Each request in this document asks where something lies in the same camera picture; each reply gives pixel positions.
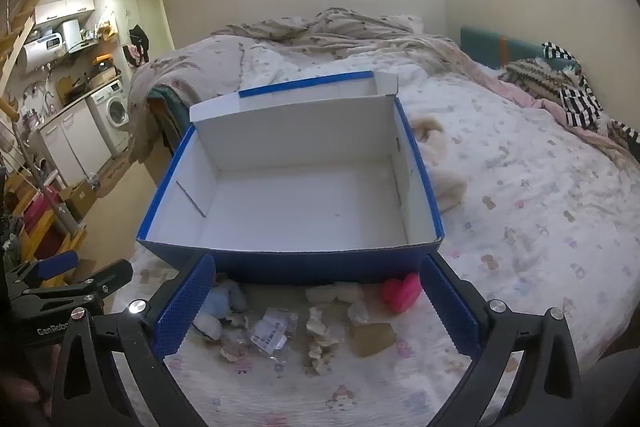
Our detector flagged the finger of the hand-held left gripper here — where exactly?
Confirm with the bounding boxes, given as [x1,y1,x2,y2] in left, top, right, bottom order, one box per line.
[30,258,134,308]
[7,250,81,291]

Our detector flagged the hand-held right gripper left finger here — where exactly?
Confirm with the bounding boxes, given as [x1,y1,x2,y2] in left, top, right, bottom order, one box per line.
[50,253,217,427]

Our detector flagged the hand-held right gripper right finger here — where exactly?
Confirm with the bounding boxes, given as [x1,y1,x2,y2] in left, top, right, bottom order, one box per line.
[421,253,584,427]

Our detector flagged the white fluffy scrunchie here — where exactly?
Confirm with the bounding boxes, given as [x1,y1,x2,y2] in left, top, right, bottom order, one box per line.
[192,312,224,342]

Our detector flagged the blue fluffy scrunchie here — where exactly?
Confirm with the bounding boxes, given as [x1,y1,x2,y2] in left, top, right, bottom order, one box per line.
[207,279,249,315]

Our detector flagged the beige lace scrunchie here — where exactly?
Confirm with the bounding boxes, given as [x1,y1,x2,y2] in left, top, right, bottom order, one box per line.
[220,339,252,364]

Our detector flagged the beige cloth piece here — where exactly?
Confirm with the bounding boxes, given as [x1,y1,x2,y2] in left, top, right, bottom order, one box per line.
[350,322,399,358]

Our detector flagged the white gauze scrunchie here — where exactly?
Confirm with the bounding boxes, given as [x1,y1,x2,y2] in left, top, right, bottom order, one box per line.
[347,302,372,326]

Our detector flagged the white cardboard box blue tape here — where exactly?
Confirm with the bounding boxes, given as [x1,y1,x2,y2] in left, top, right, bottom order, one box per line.
[136,71,446,286]

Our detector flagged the person's left forearm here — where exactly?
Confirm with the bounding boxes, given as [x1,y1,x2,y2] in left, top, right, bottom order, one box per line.
[0,357,53,427]

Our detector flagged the yellow wooden rack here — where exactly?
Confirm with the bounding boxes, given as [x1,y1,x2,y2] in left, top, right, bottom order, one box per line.
[0,177,88,280]

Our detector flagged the pink heart plush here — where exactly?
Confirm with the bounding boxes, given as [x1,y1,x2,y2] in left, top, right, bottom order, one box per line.
[382,272,421,315]

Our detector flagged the red bag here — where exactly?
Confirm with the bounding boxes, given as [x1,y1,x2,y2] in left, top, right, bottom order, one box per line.
[22,199,52,234]

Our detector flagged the brown cardboard carton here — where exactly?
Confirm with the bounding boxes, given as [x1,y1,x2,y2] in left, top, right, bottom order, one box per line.
[60,179,97,221]

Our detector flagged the clear plastic packet white label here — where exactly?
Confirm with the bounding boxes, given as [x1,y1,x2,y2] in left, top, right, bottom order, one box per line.
[250,309,299,358]

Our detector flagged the flat cardboard sheet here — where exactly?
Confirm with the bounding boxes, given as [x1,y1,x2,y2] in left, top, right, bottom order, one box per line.
[94,154,133,198]

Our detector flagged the bed with floral bedding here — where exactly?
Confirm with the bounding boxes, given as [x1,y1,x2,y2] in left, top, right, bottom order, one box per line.
[110,34,640,427]

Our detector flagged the cream plush toy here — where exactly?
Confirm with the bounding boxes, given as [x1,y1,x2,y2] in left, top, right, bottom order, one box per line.
[410,116,469,214]

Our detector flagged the white base cabinet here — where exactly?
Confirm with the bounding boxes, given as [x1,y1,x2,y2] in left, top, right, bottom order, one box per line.
[39,99,114,188]

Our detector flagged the beige small toy pieces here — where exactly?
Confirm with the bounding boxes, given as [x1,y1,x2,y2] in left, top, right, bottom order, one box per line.
[305,307,347,376]

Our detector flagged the white washing machine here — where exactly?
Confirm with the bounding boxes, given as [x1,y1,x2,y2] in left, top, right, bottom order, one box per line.
[87,79,132,158]

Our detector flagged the white water heater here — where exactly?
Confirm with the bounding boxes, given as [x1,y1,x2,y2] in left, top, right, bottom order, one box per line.
[17,31,66,74]

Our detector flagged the dark hanging clothes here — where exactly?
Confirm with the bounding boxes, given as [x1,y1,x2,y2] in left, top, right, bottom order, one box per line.
[127,24,151,66]

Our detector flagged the black white striped cloth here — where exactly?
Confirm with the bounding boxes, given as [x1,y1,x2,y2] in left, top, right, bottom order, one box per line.
[541,41,640,145]

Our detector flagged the patterned knit pillow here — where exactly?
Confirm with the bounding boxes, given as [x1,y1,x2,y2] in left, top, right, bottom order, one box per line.
[500,57,577,94]

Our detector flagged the pink blanket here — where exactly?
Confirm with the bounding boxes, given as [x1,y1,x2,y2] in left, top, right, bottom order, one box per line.
[430,34,631,162]

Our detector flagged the teal headboard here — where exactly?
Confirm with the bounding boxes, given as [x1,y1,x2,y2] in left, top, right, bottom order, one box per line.
[460,26,583,76]

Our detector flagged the beige printed quilt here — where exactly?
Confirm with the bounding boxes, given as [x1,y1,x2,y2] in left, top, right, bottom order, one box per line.
[127,7,461,158]

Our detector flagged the cream fluffy hair tie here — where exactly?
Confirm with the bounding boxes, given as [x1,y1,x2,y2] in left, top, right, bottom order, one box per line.
[306,283,362,306]

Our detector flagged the teal bed frame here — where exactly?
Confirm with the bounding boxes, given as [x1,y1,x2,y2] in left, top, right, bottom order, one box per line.
[147,86,195,158]

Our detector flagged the white wall cabinet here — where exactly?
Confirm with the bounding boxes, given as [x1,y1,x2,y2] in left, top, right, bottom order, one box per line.
[34,0,96,26]

